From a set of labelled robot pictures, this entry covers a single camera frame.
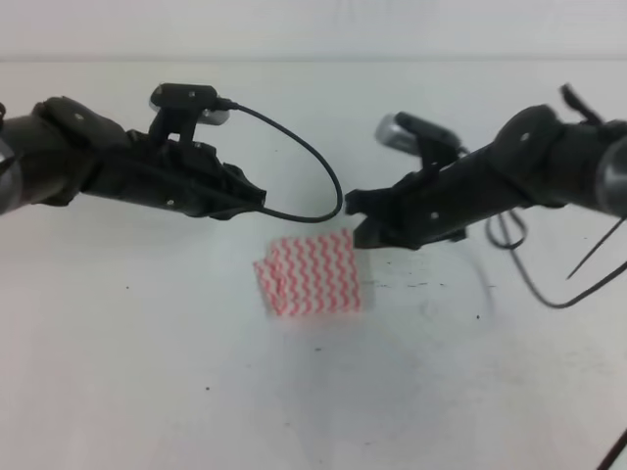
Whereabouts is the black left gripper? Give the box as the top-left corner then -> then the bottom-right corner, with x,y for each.
82,130 -> 266,219

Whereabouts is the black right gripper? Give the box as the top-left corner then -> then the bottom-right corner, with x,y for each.
344,161 -> 490,251

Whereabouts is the black right camera cable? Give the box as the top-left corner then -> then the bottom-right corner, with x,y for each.
485,210 -> 627,470

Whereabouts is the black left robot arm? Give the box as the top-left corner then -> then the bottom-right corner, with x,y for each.
1,97 -> 266,220

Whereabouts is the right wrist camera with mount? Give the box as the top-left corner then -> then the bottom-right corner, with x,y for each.
374,112 -> 464,168

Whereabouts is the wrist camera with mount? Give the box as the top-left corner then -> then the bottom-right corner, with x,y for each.
148,83 -> 230,144
374,112 -> 464,168

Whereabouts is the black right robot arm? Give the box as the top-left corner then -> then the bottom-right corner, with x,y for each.
345,85 -> 626,250

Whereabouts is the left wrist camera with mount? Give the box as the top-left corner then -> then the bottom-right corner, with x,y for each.
148,83 -> 230,144

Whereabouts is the pink white striped towel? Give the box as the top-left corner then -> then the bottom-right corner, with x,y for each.
253,228 -> 362,317

